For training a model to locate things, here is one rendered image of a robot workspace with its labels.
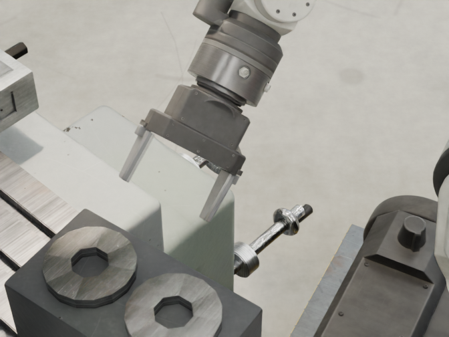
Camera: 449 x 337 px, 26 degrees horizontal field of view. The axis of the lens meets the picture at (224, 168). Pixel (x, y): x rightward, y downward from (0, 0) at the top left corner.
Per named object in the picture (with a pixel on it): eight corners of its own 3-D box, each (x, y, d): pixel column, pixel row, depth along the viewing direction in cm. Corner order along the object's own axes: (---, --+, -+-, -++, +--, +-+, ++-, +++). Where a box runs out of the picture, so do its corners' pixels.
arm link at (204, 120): (224, 169, 116) (270, 80, 116) (250, 182, 107) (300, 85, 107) (132, 122, 111) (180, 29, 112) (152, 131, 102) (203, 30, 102)
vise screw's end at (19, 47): (21, 49, 140) (19, 39, 139) (29, 55, 140) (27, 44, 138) (-2, 63, 138) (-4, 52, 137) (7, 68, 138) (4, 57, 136)
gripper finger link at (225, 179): (205, 220, 109) (230, 172, 109) (197, 215, 112) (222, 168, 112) (217, 227, 110) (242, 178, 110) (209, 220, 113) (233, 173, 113)
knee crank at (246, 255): (296, 204, 185) (298, 182, 180) (321, 220, 182) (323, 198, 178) (218, 271, 174) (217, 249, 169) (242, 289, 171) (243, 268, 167)
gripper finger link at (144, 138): (123, 178, 109) (149, 130, 109) (129, 183, 106) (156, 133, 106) (111, 172, 109) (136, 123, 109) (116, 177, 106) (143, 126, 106)
